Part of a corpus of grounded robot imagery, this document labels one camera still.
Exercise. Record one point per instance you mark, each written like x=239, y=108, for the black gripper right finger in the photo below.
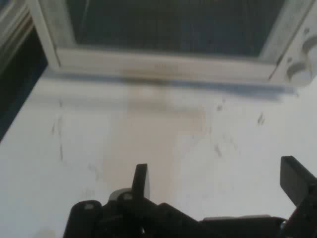
x=293, y=178

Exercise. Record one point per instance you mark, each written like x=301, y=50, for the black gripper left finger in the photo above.
x=140, y=181

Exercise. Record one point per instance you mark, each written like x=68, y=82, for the white round oven knob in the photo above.
x=311, y=48
x=298, y=70

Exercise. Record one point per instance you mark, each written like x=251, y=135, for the white toaster oven body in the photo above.
x=284, y=37

